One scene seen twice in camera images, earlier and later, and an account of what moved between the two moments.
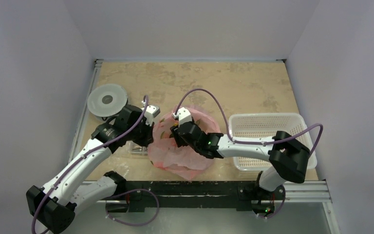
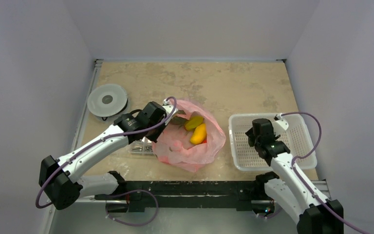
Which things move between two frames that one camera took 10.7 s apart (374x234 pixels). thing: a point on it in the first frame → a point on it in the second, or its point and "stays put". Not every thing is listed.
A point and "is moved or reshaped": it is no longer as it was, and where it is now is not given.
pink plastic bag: (163, 153) is moved or reshaped
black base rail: (177, 194) stays put
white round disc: (106, 100) stays put
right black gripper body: (178, 135) → (252, 140)
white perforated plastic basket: (294, 125) stays put
